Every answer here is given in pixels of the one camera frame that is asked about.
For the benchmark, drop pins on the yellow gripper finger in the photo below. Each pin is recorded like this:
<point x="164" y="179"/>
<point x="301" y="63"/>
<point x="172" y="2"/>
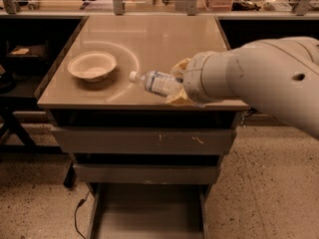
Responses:
<point x="180" y="100"/>
<point x="178" y="70"/>

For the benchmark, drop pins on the clear plastic water bottle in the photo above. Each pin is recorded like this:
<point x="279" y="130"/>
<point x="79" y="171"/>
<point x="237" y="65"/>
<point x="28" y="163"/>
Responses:
<point x="157" y="83"/>

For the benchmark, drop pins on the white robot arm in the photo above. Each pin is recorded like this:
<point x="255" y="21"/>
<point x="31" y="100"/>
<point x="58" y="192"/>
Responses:
<point x="278" y="77"/>

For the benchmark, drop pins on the grey drawer cabinet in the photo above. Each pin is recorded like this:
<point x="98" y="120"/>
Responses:
<point x="139" y="43"/>

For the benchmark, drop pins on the grey top drawer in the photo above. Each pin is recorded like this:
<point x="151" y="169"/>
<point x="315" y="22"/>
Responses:
<point x="137" y="140"/>

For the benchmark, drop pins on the grey middle drawer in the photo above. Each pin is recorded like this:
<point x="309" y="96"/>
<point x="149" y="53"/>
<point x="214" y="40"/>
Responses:
<point x="143" y="174"/>

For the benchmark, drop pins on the grey open bottom drawer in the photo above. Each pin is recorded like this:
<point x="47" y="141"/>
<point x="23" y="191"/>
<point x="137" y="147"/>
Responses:
<point x="148" y="211"/>

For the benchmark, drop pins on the white paper bowl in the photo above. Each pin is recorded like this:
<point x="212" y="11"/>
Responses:
<point x="92" y="66"/>

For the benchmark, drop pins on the dark box on shelf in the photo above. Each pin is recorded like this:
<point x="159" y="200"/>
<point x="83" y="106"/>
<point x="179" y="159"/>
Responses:
<point x="28" y="59"/>

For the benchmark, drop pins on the black side table frame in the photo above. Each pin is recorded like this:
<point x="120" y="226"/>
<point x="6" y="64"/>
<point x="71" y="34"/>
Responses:
<point x="8" y="106"/>

